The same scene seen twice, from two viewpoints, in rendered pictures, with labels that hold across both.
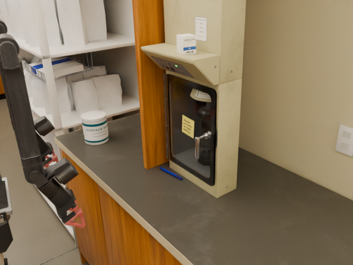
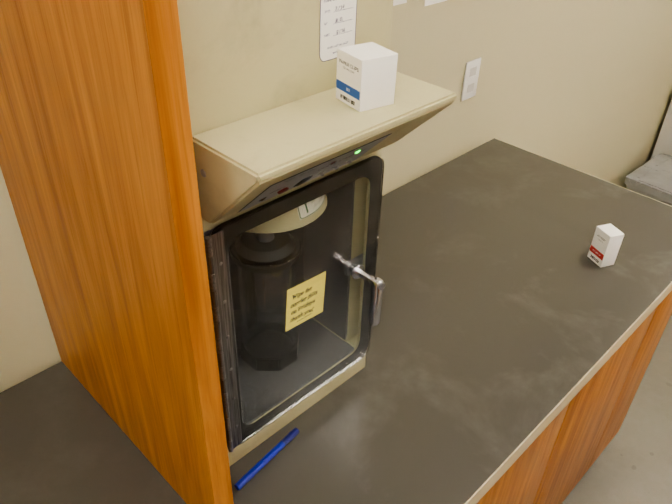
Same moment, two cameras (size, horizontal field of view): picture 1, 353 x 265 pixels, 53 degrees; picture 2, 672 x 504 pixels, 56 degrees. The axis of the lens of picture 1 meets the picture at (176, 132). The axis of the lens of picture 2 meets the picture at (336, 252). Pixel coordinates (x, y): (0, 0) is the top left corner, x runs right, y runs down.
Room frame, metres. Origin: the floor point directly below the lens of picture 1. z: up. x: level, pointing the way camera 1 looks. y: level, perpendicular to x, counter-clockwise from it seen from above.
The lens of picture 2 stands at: (1.39, 0.66, 1.80)
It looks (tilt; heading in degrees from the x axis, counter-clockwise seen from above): 36 degrees down; 260
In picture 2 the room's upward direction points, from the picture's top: 2 degrees clockwise
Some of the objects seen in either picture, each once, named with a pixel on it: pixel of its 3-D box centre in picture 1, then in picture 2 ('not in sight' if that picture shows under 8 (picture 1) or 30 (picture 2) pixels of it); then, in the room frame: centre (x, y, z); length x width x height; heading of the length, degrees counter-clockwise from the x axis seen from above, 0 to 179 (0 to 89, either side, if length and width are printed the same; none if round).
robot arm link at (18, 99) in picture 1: (21, 114); not in sight; (0.96, 0.45, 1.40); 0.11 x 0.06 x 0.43; 27
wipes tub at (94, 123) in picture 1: (95, 127); not in sight; (1.76, 0.43, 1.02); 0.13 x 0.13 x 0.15
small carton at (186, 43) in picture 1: (186, 43); (366, 76); (1.24, -0.04, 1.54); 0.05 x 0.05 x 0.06; 25
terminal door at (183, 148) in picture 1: (189, 129); (305, 305); (1.31, -0.05, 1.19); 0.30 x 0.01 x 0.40; 36
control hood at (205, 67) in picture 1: (177, 64); (333, 151); (1.28, -0.01, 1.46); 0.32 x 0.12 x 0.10; 36
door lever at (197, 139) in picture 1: (200, 145); (368, 296); (1.21, -0.09, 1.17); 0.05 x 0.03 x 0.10; 126
